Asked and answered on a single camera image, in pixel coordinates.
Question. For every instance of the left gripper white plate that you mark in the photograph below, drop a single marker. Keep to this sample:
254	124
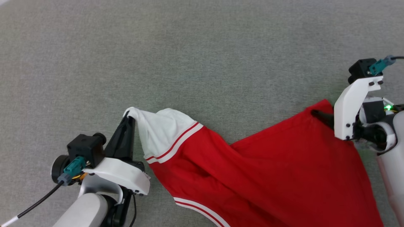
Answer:
123	173

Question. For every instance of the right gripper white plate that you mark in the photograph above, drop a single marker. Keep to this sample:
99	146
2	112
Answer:
345	110

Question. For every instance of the red white-striped garment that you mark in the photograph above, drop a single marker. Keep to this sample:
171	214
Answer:
268	176

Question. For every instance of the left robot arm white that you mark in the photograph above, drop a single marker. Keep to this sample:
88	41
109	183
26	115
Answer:
85	209

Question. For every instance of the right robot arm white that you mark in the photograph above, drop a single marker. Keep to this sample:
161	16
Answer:
393	164

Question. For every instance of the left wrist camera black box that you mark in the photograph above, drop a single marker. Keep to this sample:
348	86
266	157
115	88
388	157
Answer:
85	149

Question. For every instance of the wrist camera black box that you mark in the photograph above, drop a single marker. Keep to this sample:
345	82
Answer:
85	149
359	69

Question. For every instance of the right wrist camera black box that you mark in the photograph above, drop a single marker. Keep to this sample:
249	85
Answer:
359	69

